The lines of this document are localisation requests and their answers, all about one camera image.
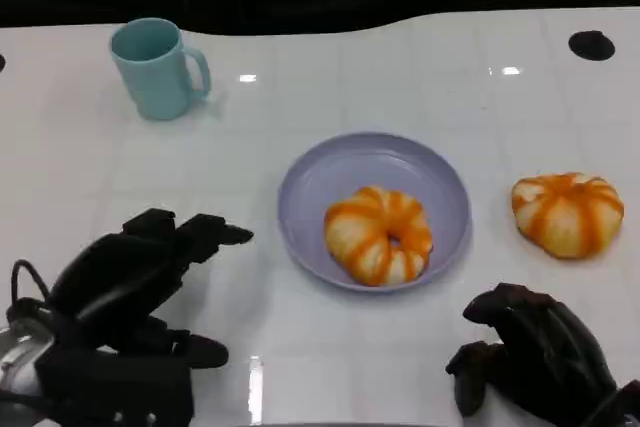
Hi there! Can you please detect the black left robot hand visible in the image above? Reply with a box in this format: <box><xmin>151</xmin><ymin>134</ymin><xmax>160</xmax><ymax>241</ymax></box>
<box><xmin>48</xmin><ymin>206</ymin><xmax>256</xmax><ymax>371</ymax></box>

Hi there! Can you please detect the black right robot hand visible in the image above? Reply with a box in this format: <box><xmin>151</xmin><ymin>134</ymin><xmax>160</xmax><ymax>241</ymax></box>
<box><xmin>444</xmin><ymin>282</ymin><xmax>631</xmax><ymax>419</ymax></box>

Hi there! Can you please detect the orange and white bread roll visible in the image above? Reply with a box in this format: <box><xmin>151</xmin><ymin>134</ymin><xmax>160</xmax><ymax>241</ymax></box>
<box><xmin>323</xmin><ymin>185</ymin><xmax>434</xmax><ymax>288</ymax></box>
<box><xmin>510</xmin><ymin>171</ymin><xmax>626</xmax><ymax>261</ymax></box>

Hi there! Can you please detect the pale green mug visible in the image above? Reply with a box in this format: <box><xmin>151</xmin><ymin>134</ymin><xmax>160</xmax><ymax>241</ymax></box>
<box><xmin>109</xmin><ymin>17</ymin><xmax>212</xmax><ymax>122</ymax></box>

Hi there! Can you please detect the lilac plate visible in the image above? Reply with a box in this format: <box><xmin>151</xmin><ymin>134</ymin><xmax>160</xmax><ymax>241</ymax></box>
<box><xmin>277</xmin><ymin>131</ymin><xmax>473</xmax><ymax>292</ymax></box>

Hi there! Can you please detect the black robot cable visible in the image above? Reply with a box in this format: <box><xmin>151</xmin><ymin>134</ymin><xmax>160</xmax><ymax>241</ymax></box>
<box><xmin>8</xmin><ymin>258</ymin><xmax>52</xmax><ymax>321</ymax></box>

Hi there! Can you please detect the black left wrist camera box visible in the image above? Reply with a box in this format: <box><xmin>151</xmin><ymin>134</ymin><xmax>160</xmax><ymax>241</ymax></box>
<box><xmin>37</xmin><ymin>345</ymin><xmax>196</xmax><ymax>427</ymax></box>

